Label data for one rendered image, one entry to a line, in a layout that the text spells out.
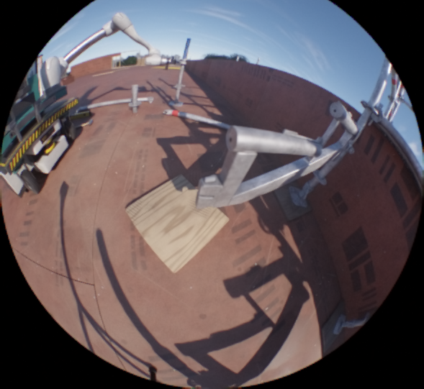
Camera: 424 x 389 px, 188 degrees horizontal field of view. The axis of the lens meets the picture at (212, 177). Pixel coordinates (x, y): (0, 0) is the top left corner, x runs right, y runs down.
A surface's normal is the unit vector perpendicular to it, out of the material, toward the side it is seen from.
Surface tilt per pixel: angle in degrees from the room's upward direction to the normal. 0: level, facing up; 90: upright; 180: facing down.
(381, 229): 90
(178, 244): 0
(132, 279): 0
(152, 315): 0
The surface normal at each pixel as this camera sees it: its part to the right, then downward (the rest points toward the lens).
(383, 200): -0.94, 0.04
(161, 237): 0.25, -0.64
